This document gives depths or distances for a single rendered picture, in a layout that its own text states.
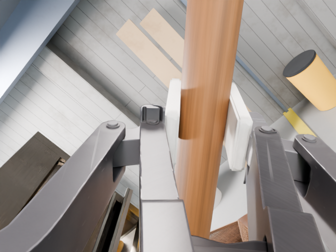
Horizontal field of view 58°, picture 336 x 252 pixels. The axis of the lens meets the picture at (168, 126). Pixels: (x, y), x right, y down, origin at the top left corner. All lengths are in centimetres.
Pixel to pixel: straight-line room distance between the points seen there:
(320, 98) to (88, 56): 277
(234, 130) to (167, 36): 338
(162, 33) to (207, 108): 337
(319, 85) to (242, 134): 346
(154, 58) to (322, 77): 181
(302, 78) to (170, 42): 147
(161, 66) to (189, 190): 336
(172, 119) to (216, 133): 4
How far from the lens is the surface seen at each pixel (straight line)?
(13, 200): 171
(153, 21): 356
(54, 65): 399
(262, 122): 17
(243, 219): 244
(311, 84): 358
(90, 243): 181
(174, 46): 352
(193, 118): 18
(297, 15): 401
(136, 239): 213
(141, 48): 358
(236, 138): 16
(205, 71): 17
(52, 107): 443
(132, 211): 220
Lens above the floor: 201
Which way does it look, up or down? 15 degrees down
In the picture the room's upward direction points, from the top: 48 degrees counter-clockwise
